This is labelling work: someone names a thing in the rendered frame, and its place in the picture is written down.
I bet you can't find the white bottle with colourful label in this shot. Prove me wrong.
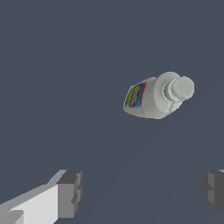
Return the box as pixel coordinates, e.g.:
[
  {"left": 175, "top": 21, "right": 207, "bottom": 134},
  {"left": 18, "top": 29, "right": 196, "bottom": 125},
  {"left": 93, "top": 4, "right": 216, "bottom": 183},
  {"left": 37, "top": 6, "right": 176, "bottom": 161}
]
[{"left": 122, "top": 71, "right": 195, "bottom": 120}]

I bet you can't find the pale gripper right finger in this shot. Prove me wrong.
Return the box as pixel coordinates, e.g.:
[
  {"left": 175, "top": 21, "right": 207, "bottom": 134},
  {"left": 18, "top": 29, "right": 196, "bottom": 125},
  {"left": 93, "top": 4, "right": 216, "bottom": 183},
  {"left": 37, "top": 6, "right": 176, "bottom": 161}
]
[{"left": 199, "top": 169, "right": 224, "bottom": 216}]

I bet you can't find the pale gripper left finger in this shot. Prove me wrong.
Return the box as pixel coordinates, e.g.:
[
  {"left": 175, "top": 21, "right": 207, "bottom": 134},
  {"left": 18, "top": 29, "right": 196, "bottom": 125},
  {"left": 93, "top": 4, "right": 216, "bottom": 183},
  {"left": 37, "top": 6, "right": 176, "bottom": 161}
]
[{"left": 0, "top": 169, "right": 83, "bottom": 224}]

